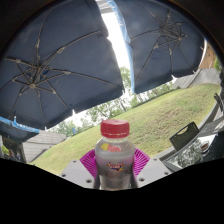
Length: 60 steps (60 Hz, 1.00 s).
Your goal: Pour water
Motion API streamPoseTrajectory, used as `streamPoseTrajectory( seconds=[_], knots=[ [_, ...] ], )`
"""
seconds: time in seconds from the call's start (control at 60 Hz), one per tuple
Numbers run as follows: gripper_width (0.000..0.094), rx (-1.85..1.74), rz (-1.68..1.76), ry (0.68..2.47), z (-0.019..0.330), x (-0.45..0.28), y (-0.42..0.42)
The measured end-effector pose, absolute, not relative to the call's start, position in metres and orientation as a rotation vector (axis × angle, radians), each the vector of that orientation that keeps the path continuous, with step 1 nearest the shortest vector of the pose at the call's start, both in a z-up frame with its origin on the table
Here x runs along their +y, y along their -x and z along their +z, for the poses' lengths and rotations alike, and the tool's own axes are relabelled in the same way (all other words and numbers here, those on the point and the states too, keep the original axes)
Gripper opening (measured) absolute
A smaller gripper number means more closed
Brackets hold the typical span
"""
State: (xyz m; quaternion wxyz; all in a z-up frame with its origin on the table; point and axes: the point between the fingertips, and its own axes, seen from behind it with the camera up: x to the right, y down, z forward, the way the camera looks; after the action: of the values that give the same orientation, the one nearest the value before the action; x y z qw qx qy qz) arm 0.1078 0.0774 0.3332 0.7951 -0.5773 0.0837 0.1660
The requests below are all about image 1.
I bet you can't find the grey wooden shed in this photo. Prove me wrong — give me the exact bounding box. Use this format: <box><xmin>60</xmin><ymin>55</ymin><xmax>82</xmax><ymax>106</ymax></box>
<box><xmin>173</xmin><ymin>68</ymin><xmax>222</xmax><ymax>89</ymax></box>
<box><xmin>20</xmin><ymin>130</ymin><xmax>68</xmax><ymax>164</ymax></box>

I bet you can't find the small round ashtray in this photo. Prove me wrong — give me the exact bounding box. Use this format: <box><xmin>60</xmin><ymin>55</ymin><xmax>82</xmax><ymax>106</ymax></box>
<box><xmin>199</xmin><ymin>140</ymin><xmax>211</xmax><ymax>153</ymax></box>

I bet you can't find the clear red-capped drink bottle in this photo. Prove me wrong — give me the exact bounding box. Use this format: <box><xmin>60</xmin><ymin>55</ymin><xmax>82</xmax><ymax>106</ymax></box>
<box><xmin>94</xmin><ymin>119</ymin><xmax>136</xmax><ymax>191</ymax></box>

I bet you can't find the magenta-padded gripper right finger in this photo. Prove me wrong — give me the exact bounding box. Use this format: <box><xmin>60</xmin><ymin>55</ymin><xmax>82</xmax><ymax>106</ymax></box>
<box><xmin>132</xmin><ymin>148</ymin><xmax>173</xmax><ymax>188</ymax></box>

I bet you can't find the navy umbrella with blue band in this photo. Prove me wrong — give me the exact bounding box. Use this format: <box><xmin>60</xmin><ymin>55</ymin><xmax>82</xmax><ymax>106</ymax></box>
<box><xmin>0</xmin><ymin>115</ymin><xmax>41</xmax><ymax>143</ymax></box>

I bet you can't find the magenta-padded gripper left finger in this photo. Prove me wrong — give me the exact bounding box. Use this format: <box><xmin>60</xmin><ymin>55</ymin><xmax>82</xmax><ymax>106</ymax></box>
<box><xmin>59</xmin><ymin>148</ymin><xmax>99</xmax><ymax>190</ymax></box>

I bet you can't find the large navy patio umbrella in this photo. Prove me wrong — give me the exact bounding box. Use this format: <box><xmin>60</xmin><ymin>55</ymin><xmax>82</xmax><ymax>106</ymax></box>
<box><xmin>0</xmin><ymin>0</ymin><xmax>125</xmax><ymax>130</ymax></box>

